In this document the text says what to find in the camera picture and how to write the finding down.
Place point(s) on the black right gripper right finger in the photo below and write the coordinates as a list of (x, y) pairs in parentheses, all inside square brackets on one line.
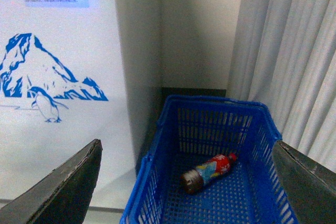
[(310, 187)]

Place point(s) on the red label drink bottle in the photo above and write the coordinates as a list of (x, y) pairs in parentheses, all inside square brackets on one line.
[(201, 175)]

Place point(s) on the white pleated curtain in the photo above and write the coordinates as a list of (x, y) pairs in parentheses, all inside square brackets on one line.
[(284, 57)]

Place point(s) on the blue plastic shopping basket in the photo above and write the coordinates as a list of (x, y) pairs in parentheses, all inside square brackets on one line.
[(190, 131)]

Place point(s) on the white blue chest freezer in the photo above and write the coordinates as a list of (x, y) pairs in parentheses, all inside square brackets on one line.
[(70, 75)]

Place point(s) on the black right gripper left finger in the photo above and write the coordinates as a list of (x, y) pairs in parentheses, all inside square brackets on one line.
[(63, 196)]

